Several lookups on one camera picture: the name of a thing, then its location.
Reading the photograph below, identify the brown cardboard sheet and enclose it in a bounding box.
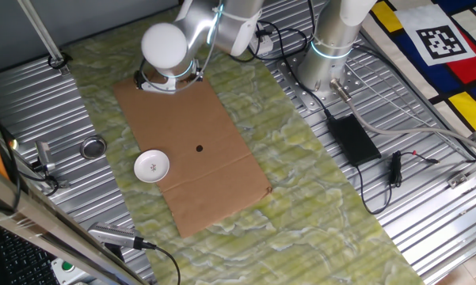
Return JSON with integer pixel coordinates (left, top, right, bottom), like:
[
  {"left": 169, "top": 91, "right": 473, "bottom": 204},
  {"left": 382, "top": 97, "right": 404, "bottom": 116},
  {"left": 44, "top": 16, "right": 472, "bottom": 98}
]
[{"left": 112, "top": 70, "right": 273, "bottom": 239}]

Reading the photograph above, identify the green marble pattern mat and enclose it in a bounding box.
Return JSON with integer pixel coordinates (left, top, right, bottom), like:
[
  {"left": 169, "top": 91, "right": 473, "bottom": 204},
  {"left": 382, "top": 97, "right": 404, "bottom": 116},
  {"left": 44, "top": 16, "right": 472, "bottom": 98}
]
[{"left": 61, "top": 7, "right": 425, "bottom": 285}]

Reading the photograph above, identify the white power strip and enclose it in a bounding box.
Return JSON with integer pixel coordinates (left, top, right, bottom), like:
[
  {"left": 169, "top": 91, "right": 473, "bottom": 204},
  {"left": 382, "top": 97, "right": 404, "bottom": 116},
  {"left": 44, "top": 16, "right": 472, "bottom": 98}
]
[{"left": 248, "top": 23, "right": 274, "bottom": 56}]

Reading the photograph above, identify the black power adapter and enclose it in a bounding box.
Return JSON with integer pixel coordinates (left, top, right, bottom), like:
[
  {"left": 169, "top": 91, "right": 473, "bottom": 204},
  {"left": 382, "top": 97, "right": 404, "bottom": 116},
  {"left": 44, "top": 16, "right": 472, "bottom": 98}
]
[{"left": 326, "top": 113, "right": 383, "bottom": 168}]

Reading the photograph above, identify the small round steel dish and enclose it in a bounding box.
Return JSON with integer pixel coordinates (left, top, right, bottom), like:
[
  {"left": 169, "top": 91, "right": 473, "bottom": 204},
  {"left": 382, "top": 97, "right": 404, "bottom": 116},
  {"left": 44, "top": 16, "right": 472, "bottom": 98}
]
[{"left": 79, "top": 135, "right": 108, "bottom": 160}]

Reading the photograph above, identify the black coiled adapter lead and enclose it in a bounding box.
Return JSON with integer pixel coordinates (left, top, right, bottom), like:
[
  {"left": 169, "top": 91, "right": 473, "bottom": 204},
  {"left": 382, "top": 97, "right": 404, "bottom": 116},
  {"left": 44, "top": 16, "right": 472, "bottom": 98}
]
[{"left": 356, "top": 150, "right": 440, "bottom": 215}]

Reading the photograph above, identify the grey green button box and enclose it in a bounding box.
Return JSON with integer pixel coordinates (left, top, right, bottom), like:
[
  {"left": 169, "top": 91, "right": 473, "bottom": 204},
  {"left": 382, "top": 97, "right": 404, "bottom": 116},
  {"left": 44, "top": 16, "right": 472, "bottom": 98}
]
[{"left": 50, "top": 256, "right": 98, "bottom": 285}]

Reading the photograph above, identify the white fiducial marker sheet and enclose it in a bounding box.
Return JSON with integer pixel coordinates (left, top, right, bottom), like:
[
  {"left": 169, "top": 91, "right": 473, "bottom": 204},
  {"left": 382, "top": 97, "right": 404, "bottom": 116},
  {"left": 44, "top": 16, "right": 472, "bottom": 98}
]
[{"left": 394, "top": 3, "right": 476, "bottom": 67}]

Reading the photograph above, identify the colourful block pattern mat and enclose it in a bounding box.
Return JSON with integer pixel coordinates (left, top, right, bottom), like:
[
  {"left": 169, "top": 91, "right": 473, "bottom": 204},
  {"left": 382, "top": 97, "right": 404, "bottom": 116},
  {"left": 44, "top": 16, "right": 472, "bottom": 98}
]
[{"left": 362, "top": 0, "right": 476, "bottom": 147}]

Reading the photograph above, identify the black keyboard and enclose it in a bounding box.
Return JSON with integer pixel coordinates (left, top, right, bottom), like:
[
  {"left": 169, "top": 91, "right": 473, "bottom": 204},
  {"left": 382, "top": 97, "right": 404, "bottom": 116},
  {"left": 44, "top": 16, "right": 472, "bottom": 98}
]
[{"left": 0, "top": 225, "right": 60, "bottom": 285}]

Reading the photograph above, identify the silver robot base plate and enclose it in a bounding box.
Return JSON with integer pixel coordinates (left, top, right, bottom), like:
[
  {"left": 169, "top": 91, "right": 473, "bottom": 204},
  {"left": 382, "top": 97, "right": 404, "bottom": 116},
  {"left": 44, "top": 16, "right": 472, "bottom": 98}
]
[{"left": 267, "top": 47, "right": 367, "bottom": 116}]

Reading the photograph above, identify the black adapter power cord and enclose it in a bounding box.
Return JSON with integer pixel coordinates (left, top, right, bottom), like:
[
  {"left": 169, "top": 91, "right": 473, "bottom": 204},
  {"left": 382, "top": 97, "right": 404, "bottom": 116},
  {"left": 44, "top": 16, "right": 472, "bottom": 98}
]
[{"left": 257, "top": 0, "right": 336, "bottom": 120}]

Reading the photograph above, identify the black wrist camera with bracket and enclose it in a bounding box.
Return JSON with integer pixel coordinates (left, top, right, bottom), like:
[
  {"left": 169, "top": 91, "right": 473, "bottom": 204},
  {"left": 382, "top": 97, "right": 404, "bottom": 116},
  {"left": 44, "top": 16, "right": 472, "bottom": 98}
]
[{"left": 133, "top": 70, "right": 180, "bottom": 95}]

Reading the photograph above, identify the black camera cable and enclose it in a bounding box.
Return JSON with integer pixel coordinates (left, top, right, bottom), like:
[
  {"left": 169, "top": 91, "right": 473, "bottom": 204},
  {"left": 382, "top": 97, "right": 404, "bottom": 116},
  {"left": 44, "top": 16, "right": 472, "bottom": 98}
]
[{"left": 142, "top": 241, "right": 182, "bottom": 285}]

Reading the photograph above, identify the silver ribbed camera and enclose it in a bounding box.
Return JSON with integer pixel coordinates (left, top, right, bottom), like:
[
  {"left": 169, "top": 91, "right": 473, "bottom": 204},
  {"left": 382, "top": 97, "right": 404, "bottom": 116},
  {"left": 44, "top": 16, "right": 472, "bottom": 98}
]
[{"left": 87, "top": 221, "right": 158, "bottom": 251}]

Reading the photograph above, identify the grey robot hose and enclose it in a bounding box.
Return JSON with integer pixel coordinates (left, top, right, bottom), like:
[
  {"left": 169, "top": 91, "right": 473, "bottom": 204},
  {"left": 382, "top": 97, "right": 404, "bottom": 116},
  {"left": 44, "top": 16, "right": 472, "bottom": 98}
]
[{"left": 329, "top": 78, "right": 476, "bottom": 155}]

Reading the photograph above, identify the grey camera on stand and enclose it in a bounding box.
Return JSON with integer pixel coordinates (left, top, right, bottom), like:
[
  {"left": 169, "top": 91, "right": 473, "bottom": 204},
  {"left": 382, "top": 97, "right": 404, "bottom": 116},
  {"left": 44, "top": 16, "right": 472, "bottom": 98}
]
[{"left": 31, "top": 140, "right": 70, "bottom": 191}]

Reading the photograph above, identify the aluminium frame beam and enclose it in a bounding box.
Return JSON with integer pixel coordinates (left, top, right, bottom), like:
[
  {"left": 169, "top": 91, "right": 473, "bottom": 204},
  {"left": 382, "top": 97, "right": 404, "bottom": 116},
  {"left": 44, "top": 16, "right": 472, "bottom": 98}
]
[{"left": 0, "top": 160, "right": 147, "bottom": 285}]

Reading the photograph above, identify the aluminium frame pole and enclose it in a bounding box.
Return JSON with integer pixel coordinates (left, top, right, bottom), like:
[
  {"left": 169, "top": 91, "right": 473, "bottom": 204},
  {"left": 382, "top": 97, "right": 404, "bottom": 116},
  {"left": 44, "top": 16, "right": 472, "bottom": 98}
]
[{"left": 17, "top": 0, "right": 70, "bottom": 76}]

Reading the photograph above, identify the aluminium frame bracket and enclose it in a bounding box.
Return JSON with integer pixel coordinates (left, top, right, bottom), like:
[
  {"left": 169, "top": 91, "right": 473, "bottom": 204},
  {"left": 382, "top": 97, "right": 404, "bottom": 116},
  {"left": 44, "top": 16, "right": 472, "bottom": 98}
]
[{"left": 447, "top": 156, "right": 476, "bottom": 189}]

